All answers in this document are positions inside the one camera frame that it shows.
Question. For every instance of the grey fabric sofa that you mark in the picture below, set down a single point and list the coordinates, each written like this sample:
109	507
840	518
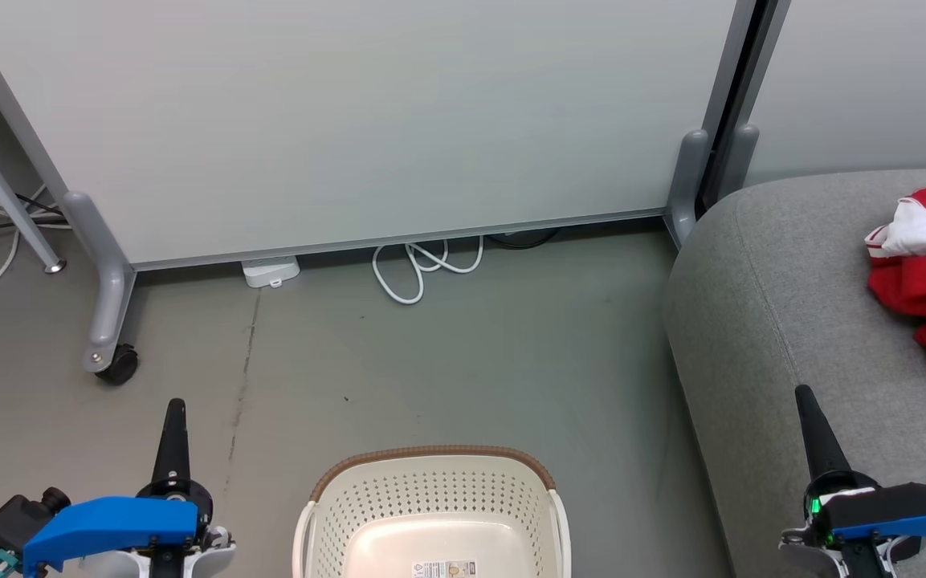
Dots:
792	305

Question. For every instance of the paper label sticker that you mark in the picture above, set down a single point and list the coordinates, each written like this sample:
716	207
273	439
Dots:
444	570

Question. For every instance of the white partition panel behind sofa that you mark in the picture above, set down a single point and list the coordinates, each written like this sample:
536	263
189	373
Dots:
872	80

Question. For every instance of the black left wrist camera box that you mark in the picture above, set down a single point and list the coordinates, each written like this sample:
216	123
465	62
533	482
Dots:
17	522

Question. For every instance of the cream laundry basket brown rim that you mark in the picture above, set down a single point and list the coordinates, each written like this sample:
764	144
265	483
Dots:
430	498

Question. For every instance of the white clothing item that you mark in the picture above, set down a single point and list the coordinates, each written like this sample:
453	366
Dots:
924	229

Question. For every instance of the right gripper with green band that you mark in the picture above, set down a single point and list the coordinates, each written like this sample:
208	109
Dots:
808	554

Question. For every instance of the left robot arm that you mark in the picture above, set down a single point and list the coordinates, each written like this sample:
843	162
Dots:
220	547

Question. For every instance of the black caster wheel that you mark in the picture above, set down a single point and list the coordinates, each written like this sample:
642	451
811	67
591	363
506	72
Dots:
119	365

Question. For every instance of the blue right wrist camera bracket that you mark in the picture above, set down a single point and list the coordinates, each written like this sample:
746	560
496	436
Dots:
912	522

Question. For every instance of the white power adapter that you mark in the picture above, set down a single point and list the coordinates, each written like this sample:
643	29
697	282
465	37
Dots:
270	271

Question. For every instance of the wide white partition panel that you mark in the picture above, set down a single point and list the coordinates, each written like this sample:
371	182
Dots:
350	120

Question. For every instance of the grey partition foot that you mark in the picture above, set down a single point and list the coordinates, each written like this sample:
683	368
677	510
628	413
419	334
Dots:
740	160
686	185
105	281

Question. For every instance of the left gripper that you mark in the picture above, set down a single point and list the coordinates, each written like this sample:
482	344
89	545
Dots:
204	514

